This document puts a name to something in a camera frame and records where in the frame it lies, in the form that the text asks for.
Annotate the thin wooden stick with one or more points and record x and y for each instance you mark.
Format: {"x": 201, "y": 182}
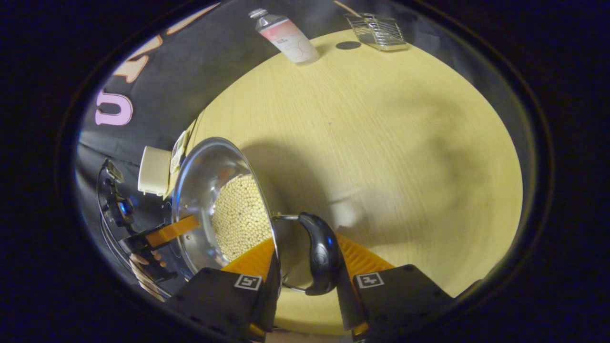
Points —
{"x": 348, "y": 8}

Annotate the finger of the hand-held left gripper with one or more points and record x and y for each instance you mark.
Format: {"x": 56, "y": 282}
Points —
{"x": 171, "y": 231}

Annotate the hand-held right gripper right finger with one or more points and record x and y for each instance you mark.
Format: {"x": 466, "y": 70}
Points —
{"x": 348, "y": 305}

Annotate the black round table grommet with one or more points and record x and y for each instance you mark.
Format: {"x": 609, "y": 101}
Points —
{"x": 348, "y": 45}

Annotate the white divided dish with beans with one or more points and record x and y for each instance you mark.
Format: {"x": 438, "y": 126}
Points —
{"x": 178, "y": 150}

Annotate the stainless steel pot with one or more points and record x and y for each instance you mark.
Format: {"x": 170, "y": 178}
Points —
{"x": 205, "y": 171}

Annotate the pile of yellow beans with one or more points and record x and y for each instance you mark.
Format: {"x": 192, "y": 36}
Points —
{"x": 240, "y": 214}

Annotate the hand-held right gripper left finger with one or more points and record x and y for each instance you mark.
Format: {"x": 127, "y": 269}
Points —
{"x": 272, "y": 300}

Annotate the white toaster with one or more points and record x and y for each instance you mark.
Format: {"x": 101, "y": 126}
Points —
{"x": 155, "y": 171}

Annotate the clear bottle with pink label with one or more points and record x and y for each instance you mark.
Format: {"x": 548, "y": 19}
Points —
{"x": 290, "y": 40}

